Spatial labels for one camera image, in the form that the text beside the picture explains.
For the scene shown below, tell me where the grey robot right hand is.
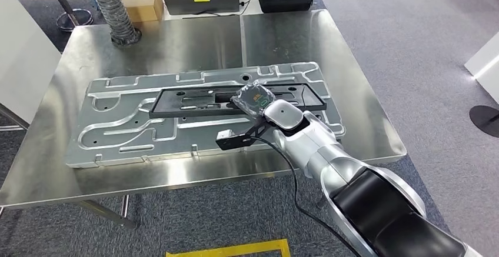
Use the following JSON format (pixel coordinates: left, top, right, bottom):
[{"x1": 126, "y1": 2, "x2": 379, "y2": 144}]
[{"x1": 229, "y1": 84, "x2": 275, "y2": 118}]

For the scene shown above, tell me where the black plastic plate bracket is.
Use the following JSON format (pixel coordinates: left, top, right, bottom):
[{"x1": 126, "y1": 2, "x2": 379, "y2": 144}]
[{"x1": 148, "y1": 83, "x2": 327, "y2": 119}]

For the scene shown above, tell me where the stainless steel workbench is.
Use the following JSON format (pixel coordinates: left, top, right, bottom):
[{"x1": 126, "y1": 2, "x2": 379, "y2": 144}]
[{"x1": 0, "y1": 9, "x2": 407, "y2": 231}]

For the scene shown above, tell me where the stamped grey metal panel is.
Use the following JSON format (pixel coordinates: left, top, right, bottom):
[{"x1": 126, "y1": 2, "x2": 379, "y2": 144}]
[{"x1": 65, "y1": 61, "x2": 347, "y2": 169}]

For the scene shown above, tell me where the black round stanchion base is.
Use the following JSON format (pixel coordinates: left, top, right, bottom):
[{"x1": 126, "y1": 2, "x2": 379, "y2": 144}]
[{"x1": 468, "y1": 105, "x2": 499, "y2": 138}]

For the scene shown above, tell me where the white partition panel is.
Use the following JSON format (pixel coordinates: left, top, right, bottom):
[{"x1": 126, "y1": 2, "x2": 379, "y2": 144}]
[{"x1": 0, "y1": 0, "x2": 62, "y2": 125}]

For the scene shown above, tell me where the white counter block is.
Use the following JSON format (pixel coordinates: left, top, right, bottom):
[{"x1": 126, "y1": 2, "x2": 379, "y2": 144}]
[{"x1": 464, "y1": 32, "x2": 499, "y2": 104}]

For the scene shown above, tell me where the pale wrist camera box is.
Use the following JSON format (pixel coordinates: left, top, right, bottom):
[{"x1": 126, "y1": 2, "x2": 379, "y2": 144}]
[{"x1": 215, "y1": 129, "x2": 252, "y2": 151}]

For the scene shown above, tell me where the black cable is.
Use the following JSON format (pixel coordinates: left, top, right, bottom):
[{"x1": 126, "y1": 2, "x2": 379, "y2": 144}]
[{"x1": 249, "y1": 135, "x2": 361, "y2": 257}]

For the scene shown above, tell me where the grey corrugated duct hose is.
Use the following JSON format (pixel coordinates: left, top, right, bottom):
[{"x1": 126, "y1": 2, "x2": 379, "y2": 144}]
[{"x1": 85, "y1": 0, "x2": 142, "y2": 48}]

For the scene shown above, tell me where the steel stanchion post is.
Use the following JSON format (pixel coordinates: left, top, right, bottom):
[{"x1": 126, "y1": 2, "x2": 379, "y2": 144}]
[{"x1": 41, "y1": 0, "x2": 94, "y2": 33}]

